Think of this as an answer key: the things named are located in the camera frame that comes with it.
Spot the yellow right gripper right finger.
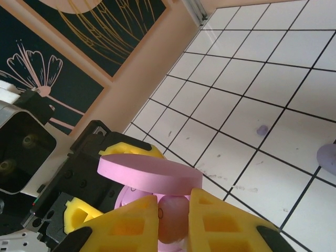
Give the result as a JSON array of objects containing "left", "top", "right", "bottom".
[{"left": 186, "top": 187, "right": 292, "bottom": 252}]

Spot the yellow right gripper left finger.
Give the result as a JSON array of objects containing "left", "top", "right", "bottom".
[{"left": 54, "top": 195, "right": 160, "bottom": 252}]

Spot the lilac earbud charging case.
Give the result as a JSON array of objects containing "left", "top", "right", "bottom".
[{"left": 97, "top": 153, "right": 204, "bottom": 252}]

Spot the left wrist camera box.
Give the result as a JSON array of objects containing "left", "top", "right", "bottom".
[{"left": 0, "top": 80, "right": 58, "bottom": 196}]

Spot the aluminium corner post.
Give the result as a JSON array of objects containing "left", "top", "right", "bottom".
[{"left": 182, "top": 0, "right": 211, "bottom": 26}]

